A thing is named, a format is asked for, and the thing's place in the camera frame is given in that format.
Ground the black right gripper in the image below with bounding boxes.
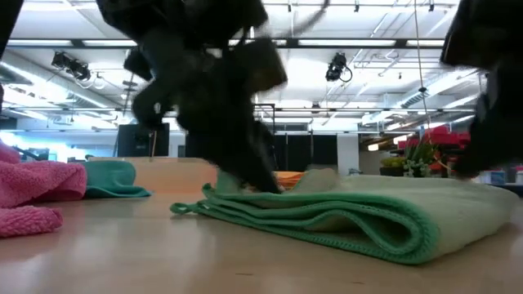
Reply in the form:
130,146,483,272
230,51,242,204
454,67,523,180

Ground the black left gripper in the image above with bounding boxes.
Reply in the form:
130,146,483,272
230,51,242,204
130,38,284,195

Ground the orange microfiber towel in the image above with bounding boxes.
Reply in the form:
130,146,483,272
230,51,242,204
273,170,307,189

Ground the light green microfiber towel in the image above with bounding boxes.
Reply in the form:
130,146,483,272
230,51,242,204
169,167,522,265

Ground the teal microfiber towel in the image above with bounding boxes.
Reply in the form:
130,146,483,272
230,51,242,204
81,160,153,200

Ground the pink microfiber towel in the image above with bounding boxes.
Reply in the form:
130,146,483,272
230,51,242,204
0,142,87,238

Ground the shelf with red bins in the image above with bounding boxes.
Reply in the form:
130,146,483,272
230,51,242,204
390,125,473,172

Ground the black partition curtain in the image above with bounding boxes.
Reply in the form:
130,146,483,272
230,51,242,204
185,132,339,172

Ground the small potted succulent plant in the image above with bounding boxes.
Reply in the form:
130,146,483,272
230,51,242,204
379,140,450,178

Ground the orange translucent plastic bin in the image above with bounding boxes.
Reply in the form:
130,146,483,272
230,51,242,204
89,157,220,194

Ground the black computer monitor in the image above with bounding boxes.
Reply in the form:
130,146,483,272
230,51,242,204
117,123,171,158

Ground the black ceiling spotlight cluster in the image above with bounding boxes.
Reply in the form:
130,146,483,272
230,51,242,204
51,51,92,82

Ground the thin hanging cord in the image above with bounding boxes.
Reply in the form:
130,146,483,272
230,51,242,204
413,0,432,127

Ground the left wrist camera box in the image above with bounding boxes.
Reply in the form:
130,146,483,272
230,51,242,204
240,38,289,93

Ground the black ceiling mounted camera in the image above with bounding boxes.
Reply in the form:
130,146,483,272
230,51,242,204
325,51,353,82

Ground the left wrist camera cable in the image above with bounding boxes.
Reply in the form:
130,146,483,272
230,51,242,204
285,0,330,38

